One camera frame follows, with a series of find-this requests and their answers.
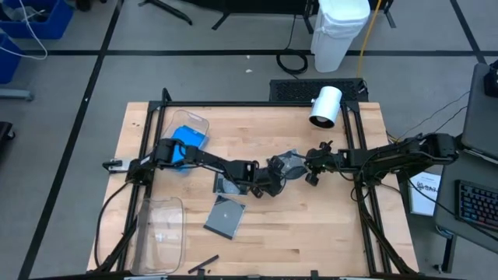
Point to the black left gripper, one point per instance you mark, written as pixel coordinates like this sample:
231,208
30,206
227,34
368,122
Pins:
268,183

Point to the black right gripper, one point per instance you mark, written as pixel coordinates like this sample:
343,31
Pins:
327,161

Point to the grey CD jewel case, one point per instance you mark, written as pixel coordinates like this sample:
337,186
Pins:
225,217
293,159

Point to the CD jewel case printed cover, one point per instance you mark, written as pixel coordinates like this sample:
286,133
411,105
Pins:
227,188

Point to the blue jewel case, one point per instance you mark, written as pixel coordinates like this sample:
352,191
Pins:
192,136

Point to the clear plastic bin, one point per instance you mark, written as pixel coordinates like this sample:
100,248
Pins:
159,233
186,118

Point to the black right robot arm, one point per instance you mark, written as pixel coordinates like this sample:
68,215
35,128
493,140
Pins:
400,153

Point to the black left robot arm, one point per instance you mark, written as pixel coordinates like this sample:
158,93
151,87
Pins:
210,161

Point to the white cylinder lamp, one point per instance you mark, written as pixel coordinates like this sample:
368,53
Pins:
326,105

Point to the black perforated box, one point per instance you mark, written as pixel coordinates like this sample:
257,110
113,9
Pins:
295,90

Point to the black flat strip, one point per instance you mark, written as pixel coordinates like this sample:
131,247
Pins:
203,264

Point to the white printed paper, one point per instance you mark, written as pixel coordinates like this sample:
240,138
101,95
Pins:
424,194

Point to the white trash bin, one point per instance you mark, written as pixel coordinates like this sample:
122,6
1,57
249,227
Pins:
336,35

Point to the grey desk top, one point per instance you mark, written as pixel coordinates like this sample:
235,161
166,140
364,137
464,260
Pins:
447,218

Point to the black equipment stand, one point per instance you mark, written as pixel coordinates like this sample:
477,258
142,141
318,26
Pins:
253,5

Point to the black desk leg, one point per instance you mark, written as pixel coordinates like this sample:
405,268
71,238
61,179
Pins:
449,253

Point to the black keyboard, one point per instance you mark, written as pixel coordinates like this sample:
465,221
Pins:
478,204

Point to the grey flat panel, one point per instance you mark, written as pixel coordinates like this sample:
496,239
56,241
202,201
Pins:
480,116

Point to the black round device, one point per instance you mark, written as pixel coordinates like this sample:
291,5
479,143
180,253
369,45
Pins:
492,79

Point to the blue storage crate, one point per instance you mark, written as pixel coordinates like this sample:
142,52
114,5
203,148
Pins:
54,27
8,62

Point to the grey metal bar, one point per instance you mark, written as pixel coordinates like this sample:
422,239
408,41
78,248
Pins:
15,94

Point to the black floor object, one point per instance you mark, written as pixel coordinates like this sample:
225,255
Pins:
4,134

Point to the black aluminium table frame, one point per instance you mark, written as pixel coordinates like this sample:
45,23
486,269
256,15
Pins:
253,103

